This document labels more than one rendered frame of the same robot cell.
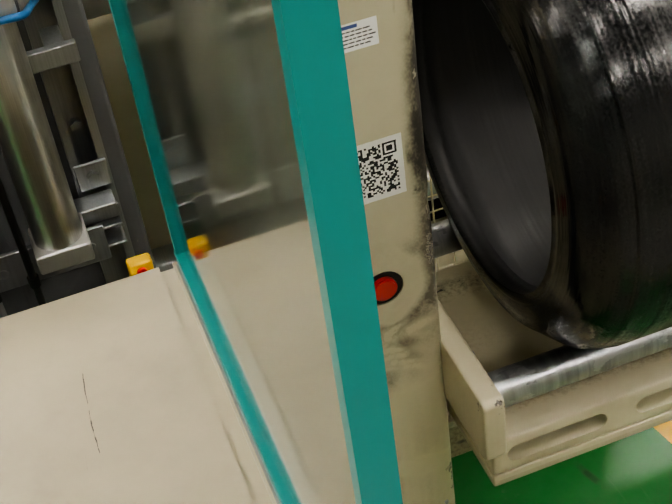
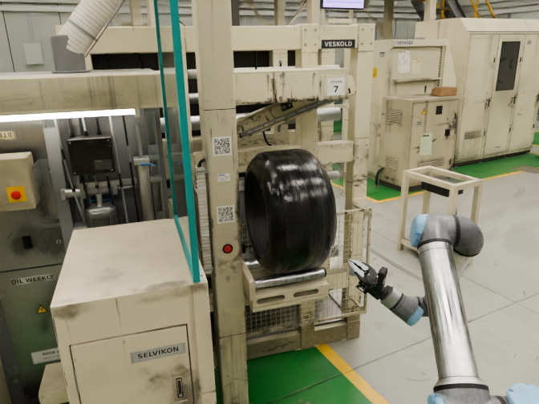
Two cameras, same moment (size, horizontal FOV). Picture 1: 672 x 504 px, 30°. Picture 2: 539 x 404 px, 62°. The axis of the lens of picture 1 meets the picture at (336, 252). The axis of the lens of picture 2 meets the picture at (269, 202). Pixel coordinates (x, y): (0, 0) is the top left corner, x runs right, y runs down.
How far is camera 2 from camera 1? 77 cm
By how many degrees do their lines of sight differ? 22
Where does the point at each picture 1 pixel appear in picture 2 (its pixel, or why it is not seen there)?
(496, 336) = not seen: hidden behind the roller
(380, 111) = (229, 198)
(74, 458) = (139, 240)
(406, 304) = (233, 255)
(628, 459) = (314, 362)
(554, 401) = (271, 290)
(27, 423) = (131, 236)
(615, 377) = (288, 286)
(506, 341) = not seen: hidden behind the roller
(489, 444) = (250, 294)
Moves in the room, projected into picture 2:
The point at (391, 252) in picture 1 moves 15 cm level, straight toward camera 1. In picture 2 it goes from (230, 238) to (226, 253)
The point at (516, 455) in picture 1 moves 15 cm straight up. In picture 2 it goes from (259, 304) to (258, 273)
